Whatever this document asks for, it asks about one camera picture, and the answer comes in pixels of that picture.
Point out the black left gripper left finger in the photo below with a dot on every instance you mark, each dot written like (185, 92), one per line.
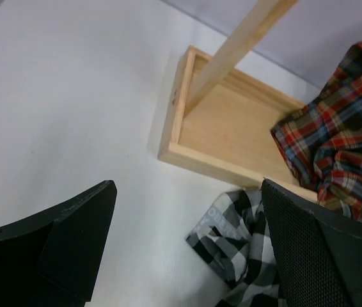
(52, 258)

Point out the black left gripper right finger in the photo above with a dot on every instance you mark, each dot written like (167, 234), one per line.
(318, 252)

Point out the black white checked shirt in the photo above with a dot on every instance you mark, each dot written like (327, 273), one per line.
(233, 239)

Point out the red brown plaid shirt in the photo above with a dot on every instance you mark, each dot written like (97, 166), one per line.
(322, 142)

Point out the wooden clothes rack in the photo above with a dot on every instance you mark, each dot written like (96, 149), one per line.
(219, 119)

